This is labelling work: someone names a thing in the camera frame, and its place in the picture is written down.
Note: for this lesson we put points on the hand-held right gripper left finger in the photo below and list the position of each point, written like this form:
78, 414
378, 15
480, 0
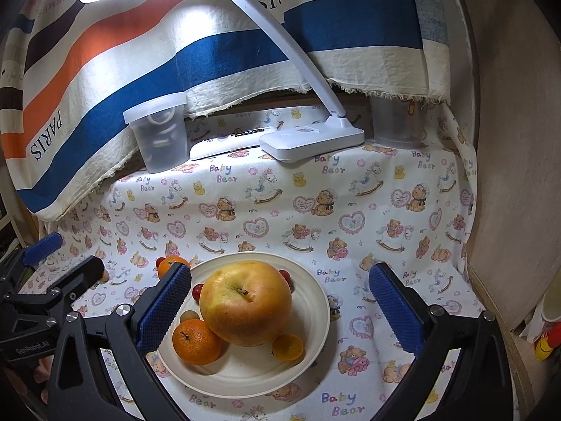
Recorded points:
166, 307

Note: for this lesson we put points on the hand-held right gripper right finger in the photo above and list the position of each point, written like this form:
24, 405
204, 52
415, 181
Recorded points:
394, 311

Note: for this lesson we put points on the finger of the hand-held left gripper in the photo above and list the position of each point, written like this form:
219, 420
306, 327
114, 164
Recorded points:
74, 278
41, 248

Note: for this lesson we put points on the small pale yellow tomato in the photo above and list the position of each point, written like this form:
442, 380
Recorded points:
189, 315

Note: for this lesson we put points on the red cherry tomato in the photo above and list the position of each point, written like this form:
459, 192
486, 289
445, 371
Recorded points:
197, 291
159, 263

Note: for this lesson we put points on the orange mandarin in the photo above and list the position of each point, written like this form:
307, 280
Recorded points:
168, 267
197, 344

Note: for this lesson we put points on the large yellow grapefruit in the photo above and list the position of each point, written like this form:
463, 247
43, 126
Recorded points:
245, 311

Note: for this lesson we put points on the red strawberry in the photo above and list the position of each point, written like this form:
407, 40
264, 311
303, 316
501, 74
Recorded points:
285, 277

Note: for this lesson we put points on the cream round plate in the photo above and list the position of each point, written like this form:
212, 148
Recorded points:
263, 372

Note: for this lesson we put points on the bear printed cloth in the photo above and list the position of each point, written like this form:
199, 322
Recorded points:
307, 228

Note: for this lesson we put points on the yellow and red toy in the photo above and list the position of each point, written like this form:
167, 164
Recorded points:
543, 346

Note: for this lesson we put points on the white cup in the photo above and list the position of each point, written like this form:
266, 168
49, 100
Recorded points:
552, 309

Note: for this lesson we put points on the clear plastic lidded container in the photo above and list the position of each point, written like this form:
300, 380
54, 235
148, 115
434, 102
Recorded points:
157, 140

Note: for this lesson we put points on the white flat device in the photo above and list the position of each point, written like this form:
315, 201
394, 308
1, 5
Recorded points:
210, 149

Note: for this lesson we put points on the clear plastic cup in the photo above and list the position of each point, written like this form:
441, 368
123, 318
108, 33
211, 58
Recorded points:
396, 127

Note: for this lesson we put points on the white desk lamp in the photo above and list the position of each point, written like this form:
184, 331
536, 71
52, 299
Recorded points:
315, 138

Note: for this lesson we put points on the striped blanket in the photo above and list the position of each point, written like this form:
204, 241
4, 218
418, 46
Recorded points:
219, 52

